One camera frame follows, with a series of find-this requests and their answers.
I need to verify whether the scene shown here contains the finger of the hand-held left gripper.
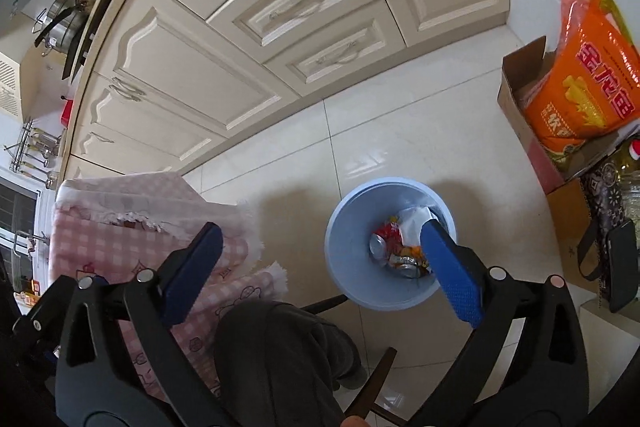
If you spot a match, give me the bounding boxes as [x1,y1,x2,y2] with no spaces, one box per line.
[12,276,108,343]

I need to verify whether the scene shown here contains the crushed silver can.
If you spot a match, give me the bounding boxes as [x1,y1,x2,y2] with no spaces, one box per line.
[389,253,427,279]

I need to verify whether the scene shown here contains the cream kitchen base cabinet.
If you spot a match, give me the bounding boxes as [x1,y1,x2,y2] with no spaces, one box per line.
[62,0,511,180]

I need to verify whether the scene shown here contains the cream lattice wall cabinet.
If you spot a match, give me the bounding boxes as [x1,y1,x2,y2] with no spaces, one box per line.
[0,54,23,122]

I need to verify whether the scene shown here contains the dark wooden chair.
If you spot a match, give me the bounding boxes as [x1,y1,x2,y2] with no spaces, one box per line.
[300,294,401,427]

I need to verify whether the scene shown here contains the pink checkered tablecloth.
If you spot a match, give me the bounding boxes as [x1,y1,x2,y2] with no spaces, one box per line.
[50,172,288,408]

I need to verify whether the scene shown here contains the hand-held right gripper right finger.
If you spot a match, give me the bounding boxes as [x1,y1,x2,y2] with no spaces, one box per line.
[405,219,590,427]

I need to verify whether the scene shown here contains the brown cardboard box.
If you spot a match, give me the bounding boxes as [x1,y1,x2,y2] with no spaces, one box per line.
[497,36,640,253]

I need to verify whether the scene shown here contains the person's dark trouser leg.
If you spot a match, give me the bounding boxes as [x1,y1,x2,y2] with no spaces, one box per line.
[214,299,368,427]

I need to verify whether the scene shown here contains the black glass cooktop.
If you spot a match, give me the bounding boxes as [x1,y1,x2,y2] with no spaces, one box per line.
[60,27,98,82]

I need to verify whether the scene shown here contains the steel stockpot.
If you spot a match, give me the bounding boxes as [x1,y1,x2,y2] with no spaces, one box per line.
[32,0,88,58]

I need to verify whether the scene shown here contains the white tissue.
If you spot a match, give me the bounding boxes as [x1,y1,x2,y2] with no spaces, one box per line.
[400,207,441,253]

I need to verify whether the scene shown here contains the black patterned bag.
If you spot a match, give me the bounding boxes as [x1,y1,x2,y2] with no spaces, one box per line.
[575,159,640,313]

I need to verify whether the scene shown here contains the light blue plastic bin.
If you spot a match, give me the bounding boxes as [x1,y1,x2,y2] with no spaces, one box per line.
[325,178,457,310]

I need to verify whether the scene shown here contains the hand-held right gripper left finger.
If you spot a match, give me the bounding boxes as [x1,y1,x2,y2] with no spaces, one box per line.
[54,222,236,427]

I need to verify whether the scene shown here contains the window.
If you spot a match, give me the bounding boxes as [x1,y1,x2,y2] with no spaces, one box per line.
[0,177,41,253]

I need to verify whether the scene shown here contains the red snack wrapper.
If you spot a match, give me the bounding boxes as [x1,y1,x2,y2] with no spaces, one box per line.
[375,217,406,253]

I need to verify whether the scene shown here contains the metal utensil rack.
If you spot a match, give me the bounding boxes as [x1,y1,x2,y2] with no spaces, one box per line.
[5,117,66,180]

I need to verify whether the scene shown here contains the orange printed bag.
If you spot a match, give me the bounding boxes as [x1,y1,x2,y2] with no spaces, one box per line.
[525,0,640,152]

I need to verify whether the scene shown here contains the silver foil wrapper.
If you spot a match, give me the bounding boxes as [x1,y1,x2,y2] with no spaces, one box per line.
[369,232,393,262]

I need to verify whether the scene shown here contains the chrome faucet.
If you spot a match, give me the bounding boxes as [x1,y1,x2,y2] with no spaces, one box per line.
[12,229,51,258]

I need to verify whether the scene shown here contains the cream carved drawer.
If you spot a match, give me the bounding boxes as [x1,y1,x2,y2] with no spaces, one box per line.
[207,0,383,48]
[265,14,406,82]

